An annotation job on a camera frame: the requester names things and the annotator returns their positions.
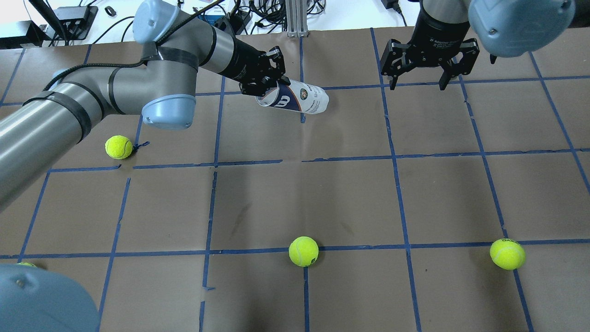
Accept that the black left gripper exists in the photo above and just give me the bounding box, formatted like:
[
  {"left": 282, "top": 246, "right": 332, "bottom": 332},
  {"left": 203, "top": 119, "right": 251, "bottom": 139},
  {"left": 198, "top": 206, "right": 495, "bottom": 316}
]
[{"left": 226, "top": 39, "right": 287, "bottom": 97}]

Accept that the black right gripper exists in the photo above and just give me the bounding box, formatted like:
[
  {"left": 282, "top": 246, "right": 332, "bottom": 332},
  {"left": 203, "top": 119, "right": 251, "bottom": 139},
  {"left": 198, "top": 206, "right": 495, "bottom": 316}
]
[{"left": 381, "top": 12, "right": 480, "bottom": 91}]

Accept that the clear tennis ball can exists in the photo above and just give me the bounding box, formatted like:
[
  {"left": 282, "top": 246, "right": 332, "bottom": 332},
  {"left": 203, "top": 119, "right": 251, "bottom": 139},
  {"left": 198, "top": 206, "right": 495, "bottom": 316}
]
[{"left": 255, "top": 80, "right": 330, "bottom": 115}]

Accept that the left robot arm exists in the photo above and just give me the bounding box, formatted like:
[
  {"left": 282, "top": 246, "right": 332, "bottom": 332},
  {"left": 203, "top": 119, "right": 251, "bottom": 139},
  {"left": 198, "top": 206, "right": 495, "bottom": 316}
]
[{"left": 0, "top": 0, "right": 292, "bottom": 210}]

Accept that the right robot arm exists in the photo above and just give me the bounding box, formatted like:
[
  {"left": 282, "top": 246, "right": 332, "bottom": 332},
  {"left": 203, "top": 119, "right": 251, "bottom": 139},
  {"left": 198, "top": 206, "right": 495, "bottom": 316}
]
[{"left": 379, "top": 0, "right": 577, "bottom": 90}]

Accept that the tennis ball near right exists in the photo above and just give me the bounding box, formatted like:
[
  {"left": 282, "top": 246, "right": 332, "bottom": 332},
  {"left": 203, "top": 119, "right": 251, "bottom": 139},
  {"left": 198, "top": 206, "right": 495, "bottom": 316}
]
[{"left": 105, "top": 135, "right": 134, "bottom": 160}]

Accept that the tennis ball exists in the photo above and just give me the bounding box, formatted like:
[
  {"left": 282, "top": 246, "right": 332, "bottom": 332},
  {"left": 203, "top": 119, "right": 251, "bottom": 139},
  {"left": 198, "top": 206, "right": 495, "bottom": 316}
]
[
  {"left": 105, "top": 135, "right": 134, "bottom": 160},
  {"left": 17, "top": 262, "right": 37, "bottom": 268},
  {"left": 288, "top": 236, "right": 319, "bottom": 267},
  {"left": 489, "top": 238, "right": 526, "bottom": 271}
]

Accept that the tennis ball centre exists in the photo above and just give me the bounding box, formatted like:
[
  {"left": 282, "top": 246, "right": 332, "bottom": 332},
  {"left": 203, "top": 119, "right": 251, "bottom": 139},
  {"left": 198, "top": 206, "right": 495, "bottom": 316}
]
[{"left": 288, "top": 236, "right": 319, "bottom": 267}]

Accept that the tennis ball far left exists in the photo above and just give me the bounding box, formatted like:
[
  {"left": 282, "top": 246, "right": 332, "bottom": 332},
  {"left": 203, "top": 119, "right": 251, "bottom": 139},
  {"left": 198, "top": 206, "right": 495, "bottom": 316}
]
[{"left": 489, "top": 238, "right": 526, "bottom": 271}]

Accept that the tennis ball far right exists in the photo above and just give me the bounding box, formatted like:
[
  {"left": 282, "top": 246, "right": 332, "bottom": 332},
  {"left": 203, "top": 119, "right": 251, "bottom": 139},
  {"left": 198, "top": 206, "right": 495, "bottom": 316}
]
[{"left": 17, "top": 262, "right": 37, "bottom": 268}]

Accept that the black cable bundle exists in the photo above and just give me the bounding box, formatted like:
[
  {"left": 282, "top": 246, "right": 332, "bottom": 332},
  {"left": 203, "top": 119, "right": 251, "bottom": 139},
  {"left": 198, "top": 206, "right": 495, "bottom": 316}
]
[{"left": 226, "top": 0, "right": 328, "bottom": 28}]

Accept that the aluminium frame post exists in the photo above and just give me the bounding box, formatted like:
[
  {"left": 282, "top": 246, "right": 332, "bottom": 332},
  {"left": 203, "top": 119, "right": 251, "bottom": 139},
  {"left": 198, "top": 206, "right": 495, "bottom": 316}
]
[{"left": 285, "top": 0, "right": 308, "bottom": 38}]

